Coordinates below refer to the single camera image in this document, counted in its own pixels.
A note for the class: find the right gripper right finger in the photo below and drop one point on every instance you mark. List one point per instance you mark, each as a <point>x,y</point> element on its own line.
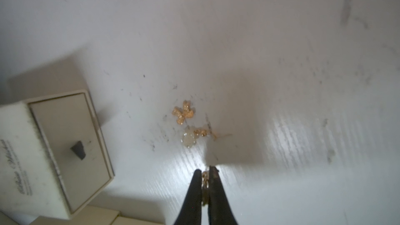
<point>219,210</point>

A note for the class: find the gold pearl earring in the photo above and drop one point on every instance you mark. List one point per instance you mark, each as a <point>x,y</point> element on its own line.
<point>191,135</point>

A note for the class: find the cream jewelry box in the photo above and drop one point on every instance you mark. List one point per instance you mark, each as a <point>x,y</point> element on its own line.
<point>54,160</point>
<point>93,216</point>

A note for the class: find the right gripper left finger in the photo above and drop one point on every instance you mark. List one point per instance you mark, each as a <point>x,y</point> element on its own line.
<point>191,210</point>

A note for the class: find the gold bow earring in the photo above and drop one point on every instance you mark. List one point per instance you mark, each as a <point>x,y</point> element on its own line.
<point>183,113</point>

